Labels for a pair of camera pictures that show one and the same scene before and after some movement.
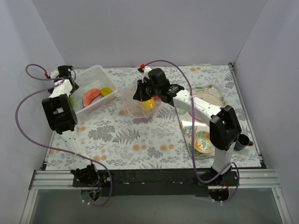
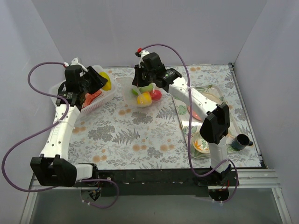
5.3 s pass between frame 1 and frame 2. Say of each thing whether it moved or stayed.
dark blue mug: stayed
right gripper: moved
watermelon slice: stayed
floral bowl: stayed
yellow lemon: moved
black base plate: stayed
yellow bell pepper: moved
